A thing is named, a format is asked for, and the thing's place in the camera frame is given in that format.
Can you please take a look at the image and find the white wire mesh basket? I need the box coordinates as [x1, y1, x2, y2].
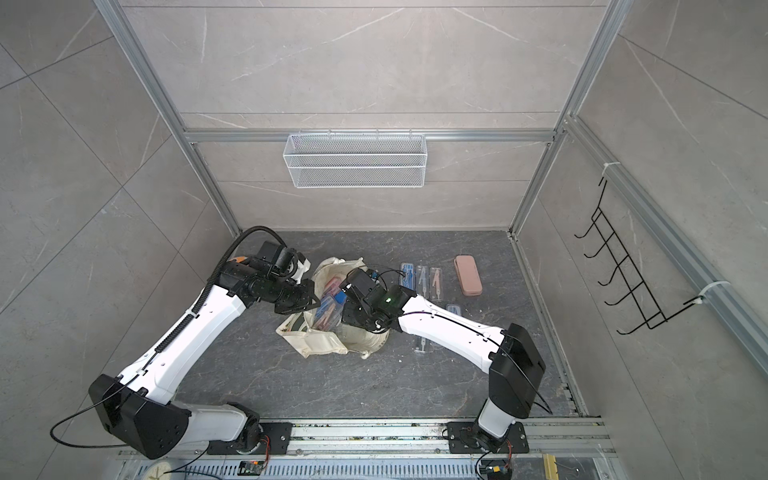
[283, 132, 428, 189]

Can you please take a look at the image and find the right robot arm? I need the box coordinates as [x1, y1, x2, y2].
[342, 283, 549, 442]

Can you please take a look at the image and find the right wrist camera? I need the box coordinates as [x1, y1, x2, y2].
[341, 268, 385, 302]

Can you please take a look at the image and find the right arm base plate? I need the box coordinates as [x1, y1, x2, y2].
[442, 421, 530, 454]

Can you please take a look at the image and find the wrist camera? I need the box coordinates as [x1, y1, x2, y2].
[341, 268, 385, 302]
[255, 241, 311, 282]

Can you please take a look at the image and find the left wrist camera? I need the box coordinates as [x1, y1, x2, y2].
[255, 241, 311, 282]

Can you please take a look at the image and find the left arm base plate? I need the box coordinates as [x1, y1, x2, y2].
[206, 422, 293, 455]

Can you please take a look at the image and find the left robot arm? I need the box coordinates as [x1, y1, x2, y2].
[88, 226, 320, 460]

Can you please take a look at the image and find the small clear plastic box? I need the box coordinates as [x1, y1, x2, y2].
[429, 267, 444, 302]

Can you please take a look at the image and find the white round clock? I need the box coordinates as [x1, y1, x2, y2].
[139, 459, 186, 480]

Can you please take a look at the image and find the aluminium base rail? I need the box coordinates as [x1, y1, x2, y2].
[116, 418, 616, 462]

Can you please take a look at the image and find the blue box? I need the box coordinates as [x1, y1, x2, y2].
[446, 304, 463, 316]

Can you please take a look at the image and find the black wire hook rack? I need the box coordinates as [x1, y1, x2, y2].
[573, 177, 704, 336]

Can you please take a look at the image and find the floral canvas tote bag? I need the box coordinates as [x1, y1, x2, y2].
[276, 257, 390, 359]

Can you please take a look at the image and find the pink glasses case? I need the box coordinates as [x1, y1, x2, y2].
[454, 255, 483, 297]

